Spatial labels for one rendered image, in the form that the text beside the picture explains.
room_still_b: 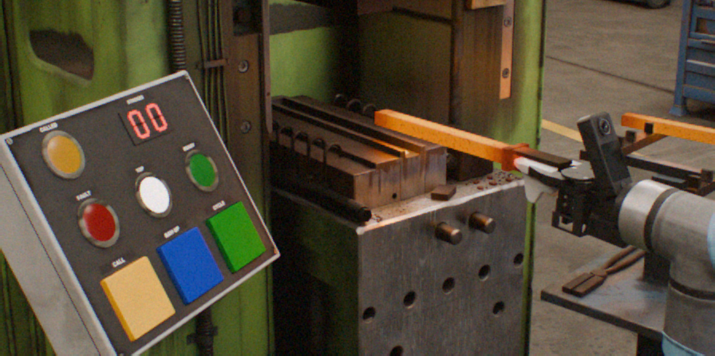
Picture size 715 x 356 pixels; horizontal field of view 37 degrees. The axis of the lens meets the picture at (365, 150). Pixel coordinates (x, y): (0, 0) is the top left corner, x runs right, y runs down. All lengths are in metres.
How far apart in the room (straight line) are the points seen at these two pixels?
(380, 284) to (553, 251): 2.27
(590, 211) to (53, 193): 0.71
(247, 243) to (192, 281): 0.12
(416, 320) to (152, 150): 0.64
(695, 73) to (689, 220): 4.41
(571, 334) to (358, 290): 1.74
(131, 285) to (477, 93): 0.99
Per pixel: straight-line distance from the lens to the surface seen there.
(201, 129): 1.40
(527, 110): 2.15
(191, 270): 1.28
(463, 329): 1.87
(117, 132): 1.29
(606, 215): 1.46
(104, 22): 1.61
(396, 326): 1.75
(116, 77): 1.60
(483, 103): 2.04
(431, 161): 1.77
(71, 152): 1.23
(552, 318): 3.44
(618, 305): 1.99
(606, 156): 1.44
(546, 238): 4.04
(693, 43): 5.71
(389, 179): 1.72
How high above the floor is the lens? 1.53
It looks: 18 degrees down
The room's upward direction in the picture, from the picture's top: straight up
